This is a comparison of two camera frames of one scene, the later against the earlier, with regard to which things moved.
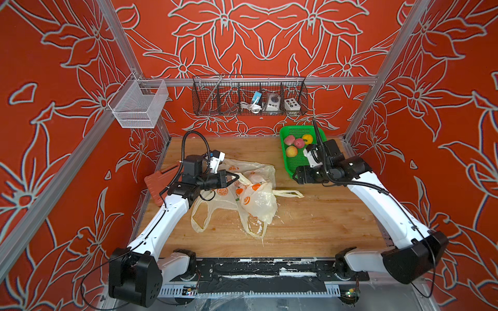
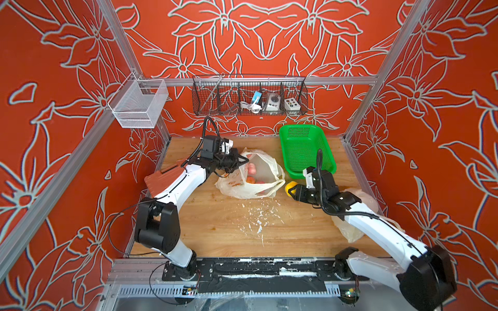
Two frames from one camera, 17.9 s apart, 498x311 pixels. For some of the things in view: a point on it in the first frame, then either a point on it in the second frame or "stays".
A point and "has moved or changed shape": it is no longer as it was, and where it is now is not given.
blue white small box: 256,97 stays
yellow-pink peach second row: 291,151 to 250,179
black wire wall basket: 226,94 stays
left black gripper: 222,178 to 235,156
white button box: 290,103 stays
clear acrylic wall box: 139,103 stays
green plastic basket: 294,140 stays
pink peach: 289,140 to 251,169
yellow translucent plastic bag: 258,205 to 369,201
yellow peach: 308,137 to 290,185
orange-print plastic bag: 229,197 has moved or changed shape
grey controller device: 273,102 stays
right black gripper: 303,178 to 297,192
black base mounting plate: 265,275 stays
